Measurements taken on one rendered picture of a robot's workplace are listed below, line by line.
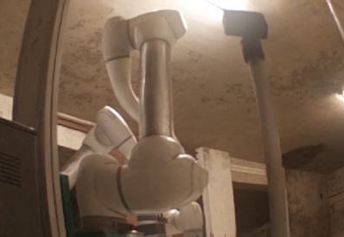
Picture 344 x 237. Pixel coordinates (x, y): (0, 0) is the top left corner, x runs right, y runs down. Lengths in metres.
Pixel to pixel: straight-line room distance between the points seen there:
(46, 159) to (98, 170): 0.18
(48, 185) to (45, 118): 0.23
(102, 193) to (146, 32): 0.59
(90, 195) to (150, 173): 0.20
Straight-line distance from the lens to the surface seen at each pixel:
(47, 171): 1.26
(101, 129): 1.94
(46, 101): 1.35
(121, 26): 1.56
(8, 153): 1.07
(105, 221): 1.19
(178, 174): 1.13
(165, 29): 1.48
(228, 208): 7.64
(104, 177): 1.21
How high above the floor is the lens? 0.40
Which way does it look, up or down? 24 degrees up
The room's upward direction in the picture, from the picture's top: 6 degrees counter-clockwise
